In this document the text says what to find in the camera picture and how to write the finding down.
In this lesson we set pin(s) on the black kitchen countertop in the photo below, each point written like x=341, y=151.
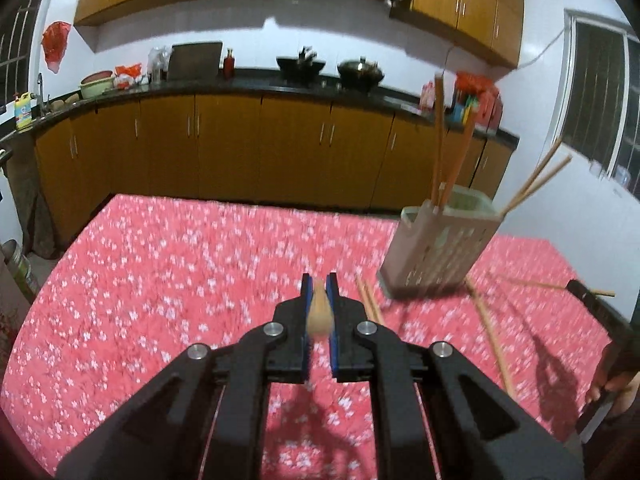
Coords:
x=240, y=82

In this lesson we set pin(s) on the barred window with curved frame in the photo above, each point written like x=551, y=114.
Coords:
x=15, y=35

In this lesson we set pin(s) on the dark hanging cloth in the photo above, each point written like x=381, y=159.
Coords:
x=32, y=200

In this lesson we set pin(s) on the hanging red plastic bag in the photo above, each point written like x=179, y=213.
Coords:
x=55, y=42

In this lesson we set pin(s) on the beige perforated utensil holder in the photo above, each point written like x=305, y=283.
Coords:
x=440, y=250

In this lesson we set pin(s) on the clear plastic bag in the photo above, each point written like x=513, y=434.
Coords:
x=157, y=62

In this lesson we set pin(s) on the white plastic bottle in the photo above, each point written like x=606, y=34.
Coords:
x=625, y=177

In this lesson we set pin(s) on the green basin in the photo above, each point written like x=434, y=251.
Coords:
x=95, y=89

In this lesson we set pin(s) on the red floral tablecloth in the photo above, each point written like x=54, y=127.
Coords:
x=175, y=285

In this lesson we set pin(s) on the white cup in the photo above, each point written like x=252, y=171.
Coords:
x=596, y=170

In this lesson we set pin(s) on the metal bucket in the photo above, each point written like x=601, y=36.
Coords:
x=15, y=265

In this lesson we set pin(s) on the orange and white bag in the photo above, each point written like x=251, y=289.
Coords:
x=127, y=75

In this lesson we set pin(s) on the black pot with lid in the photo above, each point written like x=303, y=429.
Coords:
x=361, y=74

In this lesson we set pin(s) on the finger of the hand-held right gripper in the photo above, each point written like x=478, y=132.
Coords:
x=592, y=302

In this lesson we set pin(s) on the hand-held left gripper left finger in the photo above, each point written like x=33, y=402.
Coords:
x=304, y=350

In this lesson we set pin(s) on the gas stove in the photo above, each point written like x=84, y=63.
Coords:
x=325, y=81

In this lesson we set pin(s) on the wooden base cabinets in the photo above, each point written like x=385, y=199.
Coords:
x=225, y=145

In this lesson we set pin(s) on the person's right hand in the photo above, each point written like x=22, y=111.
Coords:
x=620, y=367

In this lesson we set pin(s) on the pink dish soap bottle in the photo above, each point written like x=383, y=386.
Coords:
x=427, y=97

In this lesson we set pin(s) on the black wok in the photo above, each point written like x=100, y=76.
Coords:
x=300, y=67

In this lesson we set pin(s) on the yellow detergent bottle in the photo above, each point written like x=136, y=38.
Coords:
x=22, y=115

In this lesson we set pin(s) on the small red bottle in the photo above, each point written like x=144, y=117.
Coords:
x=229, y=66

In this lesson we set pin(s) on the dark wooden cutting board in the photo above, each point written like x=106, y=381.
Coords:
x=195, y=60

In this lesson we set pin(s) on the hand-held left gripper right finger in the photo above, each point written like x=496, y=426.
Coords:
x=334, y=355

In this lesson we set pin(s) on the blue and yellow box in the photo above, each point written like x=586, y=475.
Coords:
x=457, y=112

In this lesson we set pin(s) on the barred sliding window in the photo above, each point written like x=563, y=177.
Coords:
x=595, y=95

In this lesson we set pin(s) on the metal sink faucet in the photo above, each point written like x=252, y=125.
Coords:
x=40, y=90

